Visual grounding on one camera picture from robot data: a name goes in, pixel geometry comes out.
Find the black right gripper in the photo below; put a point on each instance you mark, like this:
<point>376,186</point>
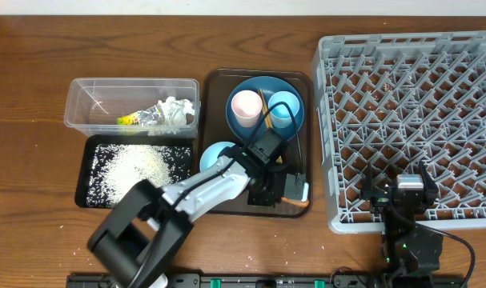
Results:
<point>380,200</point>

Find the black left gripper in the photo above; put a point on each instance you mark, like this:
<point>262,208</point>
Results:
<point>267,202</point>

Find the light blue cup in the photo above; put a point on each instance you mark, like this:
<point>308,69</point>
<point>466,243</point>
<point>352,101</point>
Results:
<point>280,116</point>

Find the light blue bowl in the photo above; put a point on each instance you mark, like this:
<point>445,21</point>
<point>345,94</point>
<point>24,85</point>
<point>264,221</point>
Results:
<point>211,154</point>

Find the pink cup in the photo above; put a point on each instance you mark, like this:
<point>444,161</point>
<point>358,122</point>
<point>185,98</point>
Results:
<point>247,107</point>

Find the orange carrot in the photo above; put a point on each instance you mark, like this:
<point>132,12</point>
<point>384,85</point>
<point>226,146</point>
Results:
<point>296,202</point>

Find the white tissue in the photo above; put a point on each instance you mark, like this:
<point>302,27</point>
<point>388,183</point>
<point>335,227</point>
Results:
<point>171,115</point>

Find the white rice heap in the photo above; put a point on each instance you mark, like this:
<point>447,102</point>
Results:
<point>115,168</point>

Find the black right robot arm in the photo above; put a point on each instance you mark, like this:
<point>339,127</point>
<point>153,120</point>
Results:
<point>412,252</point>

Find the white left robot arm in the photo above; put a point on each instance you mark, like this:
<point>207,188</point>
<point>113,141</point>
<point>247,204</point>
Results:
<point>146,229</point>

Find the grey dishwasher rack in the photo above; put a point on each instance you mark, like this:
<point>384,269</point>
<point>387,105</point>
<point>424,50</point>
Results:
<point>390,101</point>

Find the dark blue plate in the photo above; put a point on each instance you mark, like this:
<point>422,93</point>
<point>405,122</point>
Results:
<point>242,132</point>

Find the brown serving tray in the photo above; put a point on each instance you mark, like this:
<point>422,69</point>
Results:
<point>214,127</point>

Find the black plastic tray bin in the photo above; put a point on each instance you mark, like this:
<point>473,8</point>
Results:
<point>82,176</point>

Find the clear plastic bin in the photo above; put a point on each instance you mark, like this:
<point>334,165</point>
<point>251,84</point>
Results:
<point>94,104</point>

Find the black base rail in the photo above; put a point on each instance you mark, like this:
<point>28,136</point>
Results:
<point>198,281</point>

